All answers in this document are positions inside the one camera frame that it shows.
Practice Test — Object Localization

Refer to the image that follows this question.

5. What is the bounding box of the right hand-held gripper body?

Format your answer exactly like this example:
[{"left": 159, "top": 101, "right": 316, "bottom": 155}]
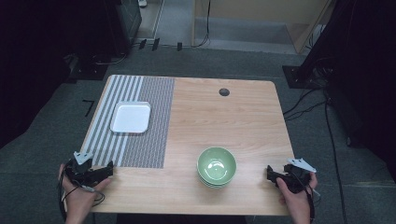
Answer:
[{"left": 281, "top": 157, "right": 318, "bottom": 194}]

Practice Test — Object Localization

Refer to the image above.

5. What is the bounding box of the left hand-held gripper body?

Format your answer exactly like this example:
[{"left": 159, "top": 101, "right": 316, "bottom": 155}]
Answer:
[{"left": 64, "top": 151, "right": 101, "bottom": 188}]

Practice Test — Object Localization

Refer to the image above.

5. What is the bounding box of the white square plate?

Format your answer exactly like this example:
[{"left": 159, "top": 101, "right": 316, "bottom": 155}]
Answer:
[{"left": 109, "top": 101, "right": 152, "bottom": 134}]

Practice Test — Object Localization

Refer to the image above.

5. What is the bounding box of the green ceramic bowl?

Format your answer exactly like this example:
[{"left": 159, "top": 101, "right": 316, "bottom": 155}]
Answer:
[
  {"left": 201, "top": 181, "right": 232, "bottom": 189},
  {"left": 197, "top": 174, "right": 235, "bottom": 188},
  {"left": 196, "top": 147, "right": 237, "bottom": 185}
]

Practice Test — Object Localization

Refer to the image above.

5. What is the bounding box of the person's right hand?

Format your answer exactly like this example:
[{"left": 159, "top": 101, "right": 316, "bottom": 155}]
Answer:
[{"left": 276, "top": 172, "right": 318, "bottom": 213}]

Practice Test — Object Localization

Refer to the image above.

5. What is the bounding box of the person's left hand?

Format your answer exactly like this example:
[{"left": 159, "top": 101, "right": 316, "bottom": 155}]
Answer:
[{"left": 58, "top": 163, "right": 112, "bottom": 216}]

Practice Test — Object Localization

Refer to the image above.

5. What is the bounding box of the grey striped woven placemat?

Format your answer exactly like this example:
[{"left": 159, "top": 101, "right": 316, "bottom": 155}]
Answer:
[{"left": 79, "top": 74, "right": 176, "bottom": 170}]

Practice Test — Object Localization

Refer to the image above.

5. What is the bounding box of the dark curtain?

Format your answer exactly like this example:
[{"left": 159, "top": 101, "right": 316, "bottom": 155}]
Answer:
[
  {"left": 0, "top": 0, "right": 108, "bottom": 149},
  {"left": 298, "top": 0, "right": 396, "bottom": 183}
]

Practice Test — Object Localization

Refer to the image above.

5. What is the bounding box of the dark cabinet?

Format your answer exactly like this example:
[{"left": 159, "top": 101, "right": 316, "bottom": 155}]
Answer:
[{"left": 104, "top": 0, "right": 143, "bottom": 58}]

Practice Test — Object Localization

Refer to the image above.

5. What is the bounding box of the light wooden shelf unit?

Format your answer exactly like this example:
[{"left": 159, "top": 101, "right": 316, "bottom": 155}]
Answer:
[{"left": 191, "top": 0, "right": 338, "bottom": 56}]

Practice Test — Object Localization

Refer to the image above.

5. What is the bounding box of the right hand-held gripper black cable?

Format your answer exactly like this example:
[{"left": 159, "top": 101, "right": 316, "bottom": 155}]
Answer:
[{"left": 298, "top": 174, "right": 321, "bottom": 224}]

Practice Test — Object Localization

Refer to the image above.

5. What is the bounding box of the hand-held gripper black cable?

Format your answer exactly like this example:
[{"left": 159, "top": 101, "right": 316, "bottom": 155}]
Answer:
[
  {"left": 298, "top": 174, "right": 321, "bottom": 224},
  {"left": 57, "top": 166, "right": 106, "bottom": 222}
]

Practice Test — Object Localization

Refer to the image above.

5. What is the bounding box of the left hand-held gripper black cable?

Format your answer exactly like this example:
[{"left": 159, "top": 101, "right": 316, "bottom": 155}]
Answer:
[{"left": 57, "top": 166, "right": 106, "bottom": 222}]

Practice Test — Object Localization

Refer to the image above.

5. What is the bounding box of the long black floor cable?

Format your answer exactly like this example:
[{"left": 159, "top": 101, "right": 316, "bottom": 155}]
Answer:
[{"left": 323, "top": 92, "right": 348, "bottom": 224}]

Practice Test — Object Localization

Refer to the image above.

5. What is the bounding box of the black stand base plate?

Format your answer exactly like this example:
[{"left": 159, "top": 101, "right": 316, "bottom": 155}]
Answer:
[
  {"left": 65, "top": 53, "right": 109, "bottom": 84},
  {"left": 281, "top": 64, "right": 330, "bottom": 91}
]

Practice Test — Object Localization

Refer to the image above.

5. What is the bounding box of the black hanging cable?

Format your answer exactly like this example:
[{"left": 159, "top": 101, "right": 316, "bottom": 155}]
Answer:
[{"left": 191, "top": 0, "right": 212, "bottom": 49}]

